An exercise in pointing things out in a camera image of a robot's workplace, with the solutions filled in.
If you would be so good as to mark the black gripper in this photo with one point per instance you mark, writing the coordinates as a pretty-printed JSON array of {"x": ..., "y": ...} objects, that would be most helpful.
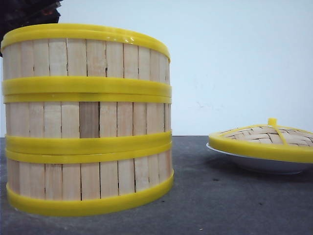
[{"x": 19, "y": 13}]

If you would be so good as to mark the bamboo steamer basket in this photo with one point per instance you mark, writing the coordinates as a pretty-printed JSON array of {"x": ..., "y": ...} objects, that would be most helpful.
[
  {"x": 89, "y": 189},
  {"x": 77, "y": 132},
  {"x": 81, "y": 62}
]

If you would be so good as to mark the woven bamboo steamer lid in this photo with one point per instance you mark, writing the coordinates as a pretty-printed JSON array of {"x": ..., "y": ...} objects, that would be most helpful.
[{"x": 266, "y": 142}]

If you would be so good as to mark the white plate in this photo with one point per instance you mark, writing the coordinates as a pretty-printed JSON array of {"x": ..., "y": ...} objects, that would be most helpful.
[{"x": 264, "y": 165}]

